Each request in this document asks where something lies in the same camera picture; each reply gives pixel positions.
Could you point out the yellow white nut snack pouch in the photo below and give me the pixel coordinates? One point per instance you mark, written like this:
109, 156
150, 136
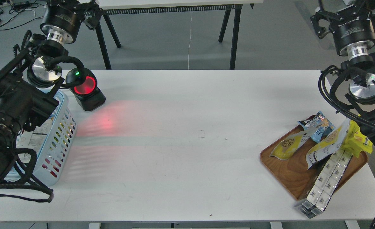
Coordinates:
290, 144

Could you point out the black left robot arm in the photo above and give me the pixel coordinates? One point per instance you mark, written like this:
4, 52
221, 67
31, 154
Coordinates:
28, 83

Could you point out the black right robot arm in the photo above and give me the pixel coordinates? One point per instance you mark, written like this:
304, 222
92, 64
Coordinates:
353, 83

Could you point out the light blue plastic basket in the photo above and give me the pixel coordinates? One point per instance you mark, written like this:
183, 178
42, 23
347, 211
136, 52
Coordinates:
53, 154

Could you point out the blue snack bag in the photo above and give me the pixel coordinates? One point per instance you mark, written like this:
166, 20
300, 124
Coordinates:
321, 126

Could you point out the white snack packet in basket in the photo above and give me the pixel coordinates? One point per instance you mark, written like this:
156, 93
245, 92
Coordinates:
34, 139

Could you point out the silver white snack multipack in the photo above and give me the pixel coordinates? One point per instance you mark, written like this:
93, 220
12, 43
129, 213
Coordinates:
319, 190

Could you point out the yellow cartoon face snack pack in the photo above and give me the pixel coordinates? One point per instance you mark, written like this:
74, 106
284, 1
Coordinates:
355, 142

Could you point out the black barcode scanner red window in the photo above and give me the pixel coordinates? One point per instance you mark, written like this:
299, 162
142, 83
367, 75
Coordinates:
88, 94

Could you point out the brown wooden tray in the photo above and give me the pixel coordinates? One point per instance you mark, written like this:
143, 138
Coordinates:
292, 173

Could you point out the background table black legs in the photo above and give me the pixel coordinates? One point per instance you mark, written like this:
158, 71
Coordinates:
121, 7

